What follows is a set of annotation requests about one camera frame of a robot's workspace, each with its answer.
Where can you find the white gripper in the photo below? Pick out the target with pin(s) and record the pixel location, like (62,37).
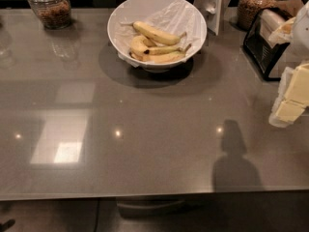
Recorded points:
(301,29)

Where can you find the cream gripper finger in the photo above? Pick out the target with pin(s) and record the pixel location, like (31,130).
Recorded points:
(289,111)

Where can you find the yellow banana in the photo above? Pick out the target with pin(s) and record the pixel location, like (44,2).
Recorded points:
(160,58)
(141,45)
(157,35)

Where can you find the white bowl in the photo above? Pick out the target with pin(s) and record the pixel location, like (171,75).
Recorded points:
(156,34)

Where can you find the brown paper bag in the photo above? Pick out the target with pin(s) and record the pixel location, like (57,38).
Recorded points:
(291,7)

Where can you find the right glass jar with cereal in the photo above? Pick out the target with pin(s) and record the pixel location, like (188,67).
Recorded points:
(248,9)

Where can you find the white paper stand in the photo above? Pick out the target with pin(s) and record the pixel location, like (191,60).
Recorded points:
(211,10)

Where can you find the white plastic liner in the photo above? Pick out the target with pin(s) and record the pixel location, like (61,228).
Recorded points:
(172,16)

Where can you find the left glass jar with nuts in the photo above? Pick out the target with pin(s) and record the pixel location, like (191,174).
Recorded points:
(53,14)

